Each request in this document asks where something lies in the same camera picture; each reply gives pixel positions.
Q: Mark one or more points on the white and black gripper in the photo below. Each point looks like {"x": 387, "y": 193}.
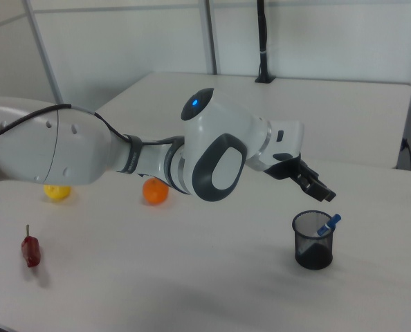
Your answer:
{"x": 288, "y": 138}

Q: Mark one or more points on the blue and white marker pen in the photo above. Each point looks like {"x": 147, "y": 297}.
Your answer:
{"x": 333, "y": 220}

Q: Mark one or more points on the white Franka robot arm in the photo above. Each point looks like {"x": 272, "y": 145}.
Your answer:
{"x": 53, "y": 145}

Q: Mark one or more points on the black mesh pen cup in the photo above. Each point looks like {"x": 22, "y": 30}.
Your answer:
{"x": 312, "y": 256}

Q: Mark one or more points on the white adjacent table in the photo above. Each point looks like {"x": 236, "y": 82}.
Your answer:
{"x": 330, "y": 103}

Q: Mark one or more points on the orange mandarin fruit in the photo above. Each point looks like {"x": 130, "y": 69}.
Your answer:
{"x": 155, "y": 193}

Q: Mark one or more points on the red chili pepper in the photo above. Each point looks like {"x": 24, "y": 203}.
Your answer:
{"x": 31, "y": 249}

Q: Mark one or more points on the black camera pole with base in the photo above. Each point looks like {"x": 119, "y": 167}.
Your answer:
{"x": 262, "y": 34}

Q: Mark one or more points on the grey partition post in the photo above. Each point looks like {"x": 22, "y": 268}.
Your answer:
{"x": 43, "y": 45}
{"x": 210, "y": 34}

